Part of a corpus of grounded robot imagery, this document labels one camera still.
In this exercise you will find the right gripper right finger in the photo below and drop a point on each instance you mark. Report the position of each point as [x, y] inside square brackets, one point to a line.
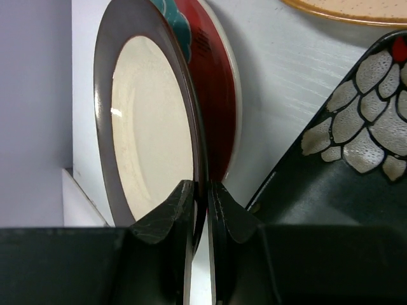
[241, 271]

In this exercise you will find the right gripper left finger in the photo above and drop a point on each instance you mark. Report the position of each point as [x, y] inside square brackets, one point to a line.
[154, 266]

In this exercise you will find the black floral square plate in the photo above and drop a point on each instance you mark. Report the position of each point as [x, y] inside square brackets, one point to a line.
[348, 166]

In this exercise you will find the round bird pattern plate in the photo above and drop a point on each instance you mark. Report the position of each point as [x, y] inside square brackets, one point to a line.
[382, 13]

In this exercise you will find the round cream brown-rim plate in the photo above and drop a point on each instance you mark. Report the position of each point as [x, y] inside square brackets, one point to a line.
[149, 126]

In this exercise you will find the round red teal plate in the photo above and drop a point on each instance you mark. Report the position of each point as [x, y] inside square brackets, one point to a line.
[216, 78]

